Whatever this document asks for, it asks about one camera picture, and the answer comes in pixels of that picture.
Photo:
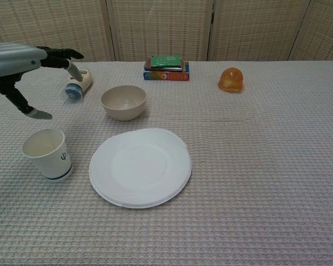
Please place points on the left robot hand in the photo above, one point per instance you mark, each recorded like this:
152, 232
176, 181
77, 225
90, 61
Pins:
14, 59

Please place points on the white paper cup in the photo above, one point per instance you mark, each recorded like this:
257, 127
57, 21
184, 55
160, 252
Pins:
51, 163

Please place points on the beige bowl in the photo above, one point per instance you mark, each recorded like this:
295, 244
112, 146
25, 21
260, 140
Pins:
123, 106

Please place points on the beige woven screen panel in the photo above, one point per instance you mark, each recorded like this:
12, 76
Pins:
324, 33
161, 27
50, 25
255, 27

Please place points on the mayonnaise squeeze bottle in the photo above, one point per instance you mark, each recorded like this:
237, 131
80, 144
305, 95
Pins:
84, 80

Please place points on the green book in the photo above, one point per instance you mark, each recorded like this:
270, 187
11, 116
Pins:
166, 61

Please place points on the colourful blue-edged book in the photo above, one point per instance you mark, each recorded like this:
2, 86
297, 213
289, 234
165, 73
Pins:
166, 76

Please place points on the white paper plate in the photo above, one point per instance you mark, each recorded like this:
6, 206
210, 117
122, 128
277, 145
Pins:
138, 169

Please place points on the round bread bun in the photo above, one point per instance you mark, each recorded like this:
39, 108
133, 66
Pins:
231, 80

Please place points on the white woven tablecloth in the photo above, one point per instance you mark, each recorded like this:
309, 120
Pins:
238, 166

